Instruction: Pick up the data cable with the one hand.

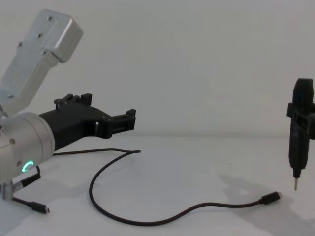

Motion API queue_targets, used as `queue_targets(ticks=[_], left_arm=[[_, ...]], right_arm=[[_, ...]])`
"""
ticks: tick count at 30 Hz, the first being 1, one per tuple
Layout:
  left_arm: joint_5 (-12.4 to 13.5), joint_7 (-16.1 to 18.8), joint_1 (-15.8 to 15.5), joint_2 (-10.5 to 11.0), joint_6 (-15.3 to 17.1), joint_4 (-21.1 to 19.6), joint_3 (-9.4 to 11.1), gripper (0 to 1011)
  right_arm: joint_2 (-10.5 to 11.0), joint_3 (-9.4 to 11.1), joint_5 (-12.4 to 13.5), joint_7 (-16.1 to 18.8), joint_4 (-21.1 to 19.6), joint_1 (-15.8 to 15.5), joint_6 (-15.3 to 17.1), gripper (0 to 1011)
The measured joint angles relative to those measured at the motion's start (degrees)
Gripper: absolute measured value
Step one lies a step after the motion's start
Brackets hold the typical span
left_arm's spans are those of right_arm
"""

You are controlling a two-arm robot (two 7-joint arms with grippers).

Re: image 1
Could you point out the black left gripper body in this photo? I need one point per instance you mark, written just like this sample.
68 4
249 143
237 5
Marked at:
73 120

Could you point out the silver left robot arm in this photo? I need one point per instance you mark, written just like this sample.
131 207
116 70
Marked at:
27 137

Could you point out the white table cloth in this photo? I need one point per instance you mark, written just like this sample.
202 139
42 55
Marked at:
172 172

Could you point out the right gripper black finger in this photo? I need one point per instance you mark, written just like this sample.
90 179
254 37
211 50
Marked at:
305 125

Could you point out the black electric screwdriver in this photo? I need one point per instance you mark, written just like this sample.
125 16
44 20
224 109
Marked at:
299 152

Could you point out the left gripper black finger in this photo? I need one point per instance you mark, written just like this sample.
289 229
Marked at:
120 124
131 112

